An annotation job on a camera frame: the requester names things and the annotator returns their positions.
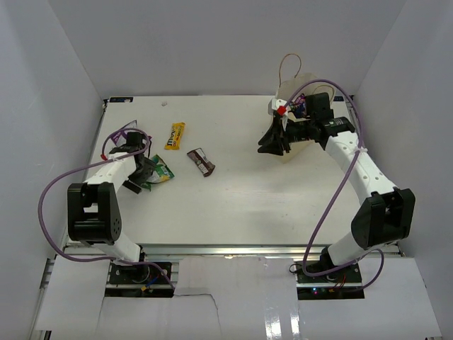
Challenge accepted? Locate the black XDOF label sticker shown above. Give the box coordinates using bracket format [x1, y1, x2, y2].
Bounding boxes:
[109, 97, 134, 103]

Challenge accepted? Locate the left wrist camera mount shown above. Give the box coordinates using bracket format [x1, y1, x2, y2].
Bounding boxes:
[101, 147, 131, 162]

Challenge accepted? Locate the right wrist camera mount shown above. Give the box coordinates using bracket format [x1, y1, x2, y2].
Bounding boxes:
[268, 97, 290, 131]

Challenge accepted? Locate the purple white snack pouch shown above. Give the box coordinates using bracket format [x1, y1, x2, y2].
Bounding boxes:
[108, 120, 152, 154]

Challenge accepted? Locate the large blue purple snack bag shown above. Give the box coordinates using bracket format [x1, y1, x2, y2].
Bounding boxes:
[289, 93, 307, 119]

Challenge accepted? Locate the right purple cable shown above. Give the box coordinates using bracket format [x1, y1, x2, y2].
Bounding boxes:
[282, 79, 385, 293]

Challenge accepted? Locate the purple cable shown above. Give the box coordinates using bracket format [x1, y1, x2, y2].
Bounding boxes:
[282, 79, 385, 293]
[38, 127, 149, 264]

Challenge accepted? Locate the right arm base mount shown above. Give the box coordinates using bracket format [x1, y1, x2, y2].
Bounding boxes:
[289, 261, 365, 301]

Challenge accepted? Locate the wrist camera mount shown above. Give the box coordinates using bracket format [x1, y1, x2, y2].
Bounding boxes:
[101, 147, 131, 162]
[268, 97, 290, 131]

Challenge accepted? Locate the aluminium table frame rail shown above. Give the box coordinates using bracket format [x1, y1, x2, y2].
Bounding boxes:
[62, 242, 401, 259]

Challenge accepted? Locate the brown chocolate bar wrapper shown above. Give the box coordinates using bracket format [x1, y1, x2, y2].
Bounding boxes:
[187, 148, 215, 177]

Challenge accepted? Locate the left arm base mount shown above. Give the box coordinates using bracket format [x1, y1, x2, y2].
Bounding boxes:
[105, 262, 173, 298]

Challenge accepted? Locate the yellow M&M packet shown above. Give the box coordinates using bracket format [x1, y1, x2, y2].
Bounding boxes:
[164, 122, 185, 150]

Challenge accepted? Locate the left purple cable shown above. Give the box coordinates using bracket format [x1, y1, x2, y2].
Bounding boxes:
[38, 127, 149, 264]

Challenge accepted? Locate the green snack pouch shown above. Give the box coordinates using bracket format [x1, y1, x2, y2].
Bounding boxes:
[151, 154, 175, 185]

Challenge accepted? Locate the tan paper bag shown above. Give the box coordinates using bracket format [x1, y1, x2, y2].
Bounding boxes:
[275, 53, 336, 164]

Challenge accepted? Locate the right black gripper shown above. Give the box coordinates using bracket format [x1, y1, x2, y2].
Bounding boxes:
[258, 117, 315, 157]

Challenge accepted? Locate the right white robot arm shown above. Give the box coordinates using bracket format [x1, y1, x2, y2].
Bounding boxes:
[258, 93, 415, 283]

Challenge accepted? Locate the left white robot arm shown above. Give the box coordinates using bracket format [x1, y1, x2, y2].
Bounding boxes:
[67, 127, 156, 283]

